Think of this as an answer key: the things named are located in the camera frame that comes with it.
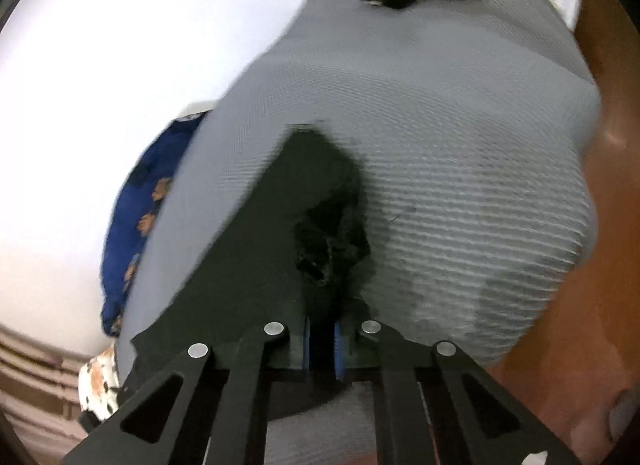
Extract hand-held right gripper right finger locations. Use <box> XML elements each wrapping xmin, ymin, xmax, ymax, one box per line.
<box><xmin>334</xmin><ymin>317</ymin><xmax>583</xmax><ymax>465</ymax></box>

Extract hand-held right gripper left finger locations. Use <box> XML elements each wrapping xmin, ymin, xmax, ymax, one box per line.
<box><xmin>62</xmin><ymin>317</ymin><xmax>314</xmax><ymax>465</ymax></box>

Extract black pants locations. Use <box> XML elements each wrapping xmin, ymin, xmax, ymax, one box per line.
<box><xmin>117</xmin><ymin>124</ymin><xmax>373</xmax><ymax>421</ymax></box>

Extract white orange floral pillow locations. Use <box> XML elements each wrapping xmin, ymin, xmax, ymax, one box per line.
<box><xmin>77</xmin><ymin>347</ymin><xmax>121</xmax><ymax>423</ymax></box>

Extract blue floral blanket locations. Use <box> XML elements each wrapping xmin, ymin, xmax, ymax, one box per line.
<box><xmin>100</xmin><ymin>112</ymin><xmax>208</xmax><ymax>338</ymax></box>

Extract grey mesh mattress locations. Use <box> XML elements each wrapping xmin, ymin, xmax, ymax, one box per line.
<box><xmin>115</xmin><ymin>0</ymin><xmax>601</xmax><ymax>465</ymax></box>

